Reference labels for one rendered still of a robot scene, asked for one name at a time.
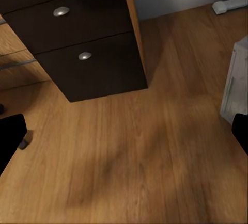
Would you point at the desktop computer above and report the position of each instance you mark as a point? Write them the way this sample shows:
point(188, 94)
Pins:
point(235, 99)

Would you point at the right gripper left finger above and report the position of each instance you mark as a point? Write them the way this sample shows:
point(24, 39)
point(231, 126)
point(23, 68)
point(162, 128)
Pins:
point(12, 132)

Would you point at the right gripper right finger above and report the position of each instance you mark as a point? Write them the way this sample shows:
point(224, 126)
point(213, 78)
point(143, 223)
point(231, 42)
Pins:
point(240, 130)

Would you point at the cabinet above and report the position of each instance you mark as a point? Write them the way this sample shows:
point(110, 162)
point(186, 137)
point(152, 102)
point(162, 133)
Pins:
point(18, 67)
point(89, 48)

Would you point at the swivel chair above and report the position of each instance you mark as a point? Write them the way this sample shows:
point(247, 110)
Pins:
point(24, 142)

